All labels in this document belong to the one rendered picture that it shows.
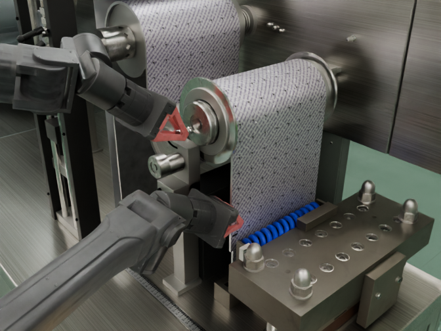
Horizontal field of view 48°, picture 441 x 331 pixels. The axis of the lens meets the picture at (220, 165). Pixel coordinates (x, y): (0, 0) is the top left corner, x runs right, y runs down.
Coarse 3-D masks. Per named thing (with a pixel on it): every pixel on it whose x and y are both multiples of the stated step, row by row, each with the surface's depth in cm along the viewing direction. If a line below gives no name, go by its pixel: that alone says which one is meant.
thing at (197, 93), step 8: (312, 64) 93; (320, 72) 92; (200, 88) 80; (192, 96) 82; (200, 96) 80; (208, 96) 79; (328, 96) 93; (184, 104) 85; (216, 104) 78; (216, 112) 79; (224, 112) 77; (224, 120) 78; (224, 128) 78; (224, 136) 79; (208, 144) 83; (216, 144) 81; (224, 144) 80; (208, 152) 84; (216, 152) 82
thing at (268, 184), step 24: (288, 144) 89; (312, 144) 94; (240, 168) 83; (264, 168) 87; (288, 168) 92; (312, 168) 97; (240, 192) 85; (264, 192) 90; (288, 192) 95; (312, 192) 101; (240, 216) 87; (264, 216) 92; (240, 240) 90
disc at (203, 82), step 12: (192, 84) 82; (204, 84) 79; (216, 84) 77; (180, 96) 85; (216, 96) 78; (180, 108) 87; (228, 108) 77; (228, 120) 77; (228, 144) 79; (204, 156) 86; (216, 156) 83; (228, 156) 80
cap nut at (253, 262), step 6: (252, 246) 81; (258, 246) 81; (246, 252) 82; (252, 252) 81; (258, 252) 81; (246, 258) 82; (252, 258) 81; (258, 258) 81; (246, 264) 82; (252, 264) 81; (258, 264) 81; (246, 270) 82; (252, 270) 82; (258, 270) 82
